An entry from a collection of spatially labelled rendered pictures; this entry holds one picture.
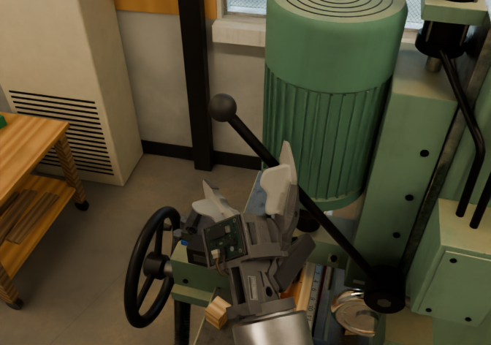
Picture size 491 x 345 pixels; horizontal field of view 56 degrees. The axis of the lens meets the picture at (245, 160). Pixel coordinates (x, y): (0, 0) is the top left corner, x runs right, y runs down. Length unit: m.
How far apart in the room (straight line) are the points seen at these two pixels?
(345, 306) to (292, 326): 0.28
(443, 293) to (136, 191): 2.02
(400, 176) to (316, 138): 0.13
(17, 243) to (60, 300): 0.30
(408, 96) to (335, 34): 0.12
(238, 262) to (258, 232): 0.04
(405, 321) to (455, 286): 0.16
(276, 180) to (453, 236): 0.22
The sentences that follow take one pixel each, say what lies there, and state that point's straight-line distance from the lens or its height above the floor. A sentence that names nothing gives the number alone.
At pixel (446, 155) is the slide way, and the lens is 0.64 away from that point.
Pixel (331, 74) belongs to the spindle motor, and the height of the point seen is 1.44.
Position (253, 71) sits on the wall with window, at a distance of 2.19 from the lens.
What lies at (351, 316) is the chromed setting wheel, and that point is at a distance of 0.84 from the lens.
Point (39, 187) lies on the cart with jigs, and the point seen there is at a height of 0.18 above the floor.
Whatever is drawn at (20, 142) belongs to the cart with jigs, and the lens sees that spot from 2.11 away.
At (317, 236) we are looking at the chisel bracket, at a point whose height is 1.07.
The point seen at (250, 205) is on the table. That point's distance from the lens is 1.13.
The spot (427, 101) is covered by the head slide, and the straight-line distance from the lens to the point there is 0.60.
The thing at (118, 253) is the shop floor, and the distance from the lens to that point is 2.24.
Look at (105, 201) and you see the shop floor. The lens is 2.48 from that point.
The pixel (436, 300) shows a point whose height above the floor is 1.19.
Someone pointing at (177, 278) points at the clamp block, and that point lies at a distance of 1.02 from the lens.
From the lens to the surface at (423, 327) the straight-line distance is 0.78.
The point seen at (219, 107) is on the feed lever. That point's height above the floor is 1.42.
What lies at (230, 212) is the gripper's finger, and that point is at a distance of 0.63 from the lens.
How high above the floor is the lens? 1.73
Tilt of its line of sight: 42 degrees down
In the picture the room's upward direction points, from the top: straight up
